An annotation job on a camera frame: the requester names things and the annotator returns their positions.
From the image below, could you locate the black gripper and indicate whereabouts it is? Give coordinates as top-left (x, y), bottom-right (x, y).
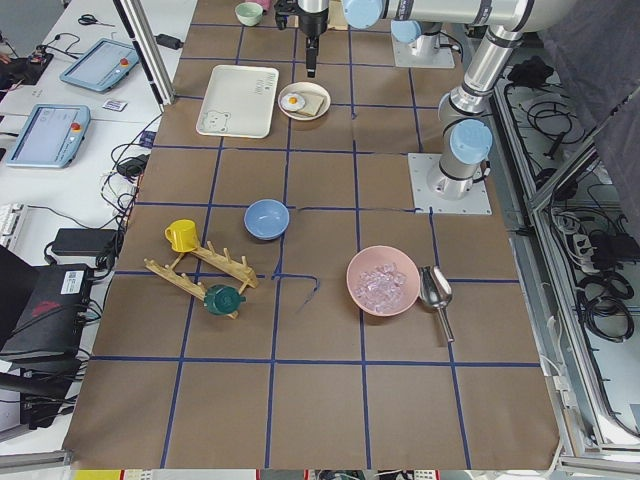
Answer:
top-left (274, 0), bottom-right (329, 78)

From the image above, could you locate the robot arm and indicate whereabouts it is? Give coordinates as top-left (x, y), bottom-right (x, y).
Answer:
top-left (342, 1), bottom-right (574, 200)
top-left (391, 20), bottom-right (442, 56)

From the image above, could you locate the cream round plate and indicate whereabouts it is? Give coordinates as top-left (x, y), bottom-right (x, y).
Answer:
top-left (277, 82), bottom-right (331, 121)

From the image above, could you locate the bread slice on plate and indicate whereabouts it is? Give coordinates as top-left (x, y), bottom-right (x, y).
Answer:
top-left (295, 92), bottom-right (325, 117)

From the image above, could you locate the pink cloth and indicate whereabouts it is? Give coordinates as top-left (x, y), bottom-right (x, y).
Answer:
top-left (256, 0), bottom-right (272, 11)

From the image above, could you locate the fake fried egg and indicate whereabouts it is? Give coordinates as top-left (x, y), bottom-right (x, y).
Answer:
top-left (279, 92), bottom-right (306, 112)

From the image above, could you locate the light green bowl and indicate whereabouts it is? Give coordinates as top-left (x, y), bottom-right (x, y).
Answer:
top-left (235, 1), bottom-right (263, 27)

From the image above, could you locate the cream bear tray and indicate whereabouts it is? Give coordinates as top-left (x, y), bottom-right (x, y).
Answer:
top-left (196, 65), bottom-right (279, 139)

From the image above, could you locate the blue bowl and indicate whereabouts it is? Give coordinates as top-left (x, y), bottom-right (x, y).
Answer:
top-left (244, 199), bottom-right (290, 240)

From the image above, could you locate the far teach pendant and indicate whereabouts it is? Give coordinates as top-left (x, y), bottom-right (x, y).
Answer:
top-left (59, 38), bottom-right (139, 92)

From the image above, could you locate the teach pendant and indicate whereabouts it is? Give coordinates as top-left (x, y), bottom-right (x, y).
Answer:
top-left (6, 104), bottom-right (91, 169)
top-left (59, 38), bottom-right (139, 92)

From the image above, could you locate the yellow cup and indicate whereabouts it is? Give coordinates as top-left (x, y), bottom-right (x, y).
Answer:
top-left (164, 219), bottom-right (200, 253)

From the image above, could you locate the wooden cup rack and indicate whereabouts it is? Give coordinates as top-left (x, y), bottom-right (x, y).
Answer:
top-left (143, 240), bottom-right (260, 321)

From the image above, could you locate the pink bowl with ice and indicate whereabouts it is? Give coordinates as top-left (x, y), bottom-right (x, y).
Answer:
top-left (346, 245), bottom-right (420, 316)

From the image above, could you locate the dark green cup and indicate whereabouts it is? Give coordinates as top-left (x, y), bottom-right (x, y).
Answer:
top-left (204, 284), bottom-right (246, 318)

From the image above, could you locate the metal scoop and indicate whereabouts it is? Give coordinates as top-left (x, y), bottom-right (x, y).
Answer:
top-left (419, 265), bottom-right (455, 343)

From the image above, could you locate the near teach pendant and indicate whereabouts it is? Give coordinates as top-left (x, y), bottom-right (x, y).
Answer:
top-left (6, 104), bottom-right (91, 169)

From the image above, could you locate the black power adapter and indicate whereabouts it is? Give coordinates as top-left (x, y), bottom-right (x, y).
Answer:
top-left (47, 228), bottom-right (116, 257)

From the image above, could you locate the black laptop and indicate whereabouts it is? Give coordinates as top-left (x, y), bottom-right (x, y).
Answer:
top-left (0, 244), bottom-right (96, 401)

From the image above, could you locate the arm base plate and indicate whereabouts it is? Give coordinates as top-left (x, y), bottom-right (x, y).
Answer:
top-left (392, 32), bottom-right (455, 69)
top-left (408, 153), bottom-right (492, 215)

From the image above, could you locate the aluminium frame post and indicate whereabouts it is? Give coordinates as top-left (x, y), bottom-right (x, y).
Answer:
top-left (113, 0), bottom-right (175, 108)

